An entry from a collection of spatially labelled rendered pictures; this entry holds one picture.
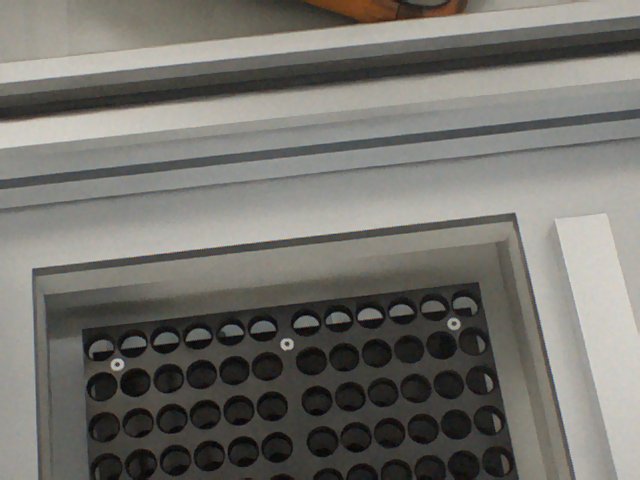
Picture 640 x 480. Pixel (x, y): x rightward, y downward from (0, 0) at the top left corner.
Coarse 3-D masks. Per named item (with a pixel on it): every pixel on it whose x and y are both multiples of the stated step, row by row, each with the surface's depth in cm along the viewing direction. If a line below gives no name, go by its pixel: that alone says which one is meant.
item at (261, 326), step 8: (296, 320) 58; (304, 320) 58; (312, 320) 58; (328, 320) 58; (200, 328) 58; (224, 328) 58; (232, 328) 58; (240, 328) 58; (256, 328) 58; (264, 328) 58; (272, 328) 58; (160, 336) 58; (168, 336) 58; (176, 336) 58; (192, 336) 58; (200, 336) 58; (208, 336) 58; (224, 336) 58; (112, 344) 58; (128, 344) 58; (136, 344) 58; (144, 344) 58
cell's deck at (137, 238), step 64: (192, 192) 50; (256, 192) 50; (320, 192) 50; (384, 192) 50; (448, 192) 50; (512, 192) 50; (576, 192) 50; (0, 256) 49; (64, 256) 49; (128, 256) 49; (192, 256) 50; (256, 256) 50; (320, 256) 51; (512, 256) 51; (0, 320) 48; (0, 384) 47; (576, 384) 47; (0, 448) 45; (576, 448) 46
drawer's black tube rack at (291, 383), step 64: (448, 320) 53; (128, 384) 53; (192, 384) 54; (256, 384) 51; (320, 384) 51; (384, 384) 52; (448, 384) 54; (128, 448) 50; (192, 448) 50; (256, 448) 50; (320, 448) 53; (384, 448) 50; (448, 448) 50
